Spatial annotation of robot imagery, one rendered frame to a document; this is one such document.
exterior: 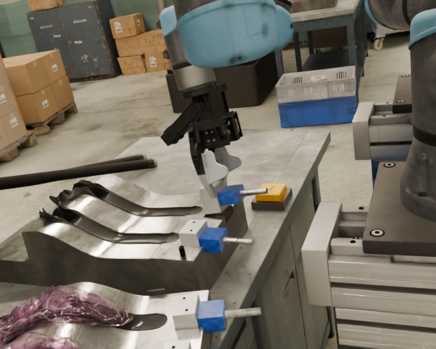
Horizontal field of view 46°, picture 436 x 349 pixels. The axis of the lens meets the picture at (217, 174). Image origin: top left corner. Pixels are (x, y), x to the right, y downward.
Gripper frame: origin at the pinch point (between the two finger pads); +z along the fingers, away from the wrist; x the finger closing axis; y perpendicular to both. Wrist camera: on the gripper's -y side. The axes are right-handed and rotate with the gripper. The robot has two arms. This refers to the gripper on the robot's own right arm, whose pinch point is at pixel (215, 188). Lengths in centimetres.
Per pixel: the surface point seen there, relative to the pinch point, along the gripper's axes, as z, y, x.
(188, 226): 3.6, -1.4, -11.4
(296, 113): 30, -73, 308
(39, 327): 7.7, -15.5, -37.9
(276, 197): 9.2, 5.2, 18.4
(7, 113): -29, -324, 261
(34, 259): 4.7, -35.0, -17.6
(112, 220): 2.1, -22.0, -6.5
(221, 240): 6.7, 4.7, -11.9
